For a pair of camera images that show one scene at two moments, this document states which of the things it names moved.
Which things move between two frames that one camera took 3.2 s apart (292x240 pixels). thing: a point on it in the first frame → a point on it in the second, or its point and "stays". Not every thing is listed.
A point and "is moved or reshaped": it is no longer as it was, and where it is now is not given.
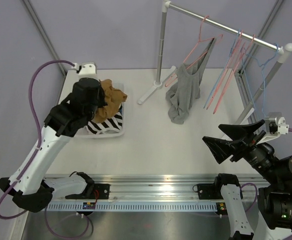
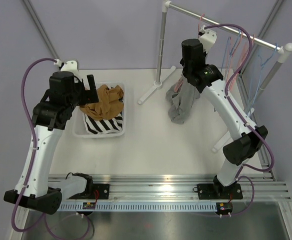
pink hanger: x=200 y=40 → x=181 y=80
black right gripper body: x=260 y=155 → x=185 y=70
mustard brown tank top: x=114 y=97 is moved or reshaped
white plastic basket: x=84 y=133 stays
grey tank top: x=187 y=89 stays
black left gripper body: x=100 y=102 → x=79 y=97
